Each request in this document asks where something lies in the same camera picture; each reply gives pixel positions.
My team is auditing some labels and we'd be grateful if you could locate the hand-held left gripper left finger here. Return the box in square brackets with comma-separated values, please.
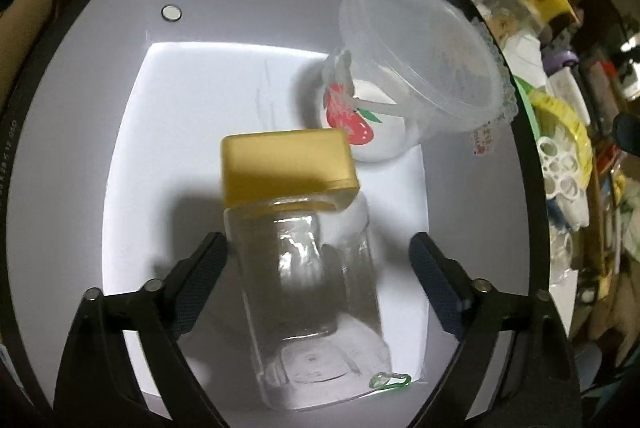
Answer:
[52, 231, 231, 428]

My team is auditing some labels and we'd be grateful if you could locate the white lace trim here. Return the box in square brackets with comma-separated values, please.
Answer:
[470, 16, 521, 129]

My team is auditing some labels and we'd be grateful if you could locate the yellow plastic packet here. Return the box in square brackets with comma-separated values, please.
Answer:
[530, 91, 596, 169]

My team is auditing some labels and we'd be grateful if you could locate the clear plastic bucket strawberry print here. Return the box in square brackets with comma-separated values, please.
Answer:
[300, 0, 503, 164]

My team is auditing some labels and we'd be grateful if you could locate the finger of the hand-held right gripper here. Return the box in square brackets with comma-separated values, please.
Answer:
[614, 111, 640, 149]

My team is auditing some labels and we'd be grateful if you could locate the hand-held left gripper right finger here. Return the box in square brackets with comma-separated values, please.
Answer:
[407, 231, 583, 428]

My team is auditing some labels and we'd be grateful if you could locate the white ring-holed tray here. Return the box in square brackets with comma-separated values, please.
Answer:
[537, 135, 588, 209]

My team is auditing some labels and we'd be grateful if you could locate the small green clear clip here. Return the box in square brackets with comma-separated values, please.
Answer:
[369, 372, 412, 390]

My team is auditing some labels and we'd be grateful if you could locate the glass jar with yellow lid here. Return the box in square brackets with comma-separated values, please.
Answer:
[220, 128, 393, 411]

